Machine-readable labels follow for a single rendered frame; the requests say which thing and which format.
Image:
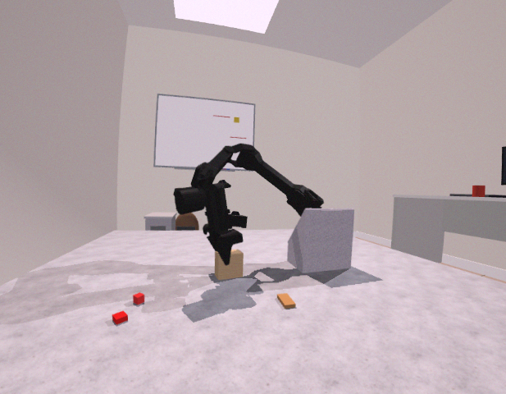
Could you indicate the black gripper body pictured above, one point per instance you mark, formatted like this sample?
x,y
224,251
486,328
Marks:
x,y
216,227

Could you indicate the orange rectangular block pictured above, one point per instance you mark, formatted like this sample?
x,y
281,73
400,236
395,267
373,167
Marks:
x,y
285,300

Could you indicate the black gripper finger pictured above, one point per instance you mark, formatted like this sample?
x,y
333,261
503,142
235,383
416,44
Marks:
x,y
224,252
212,241

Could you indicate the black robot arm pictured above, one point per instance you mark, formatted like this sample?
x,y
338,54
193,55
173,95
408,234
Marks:
x,y
203,193

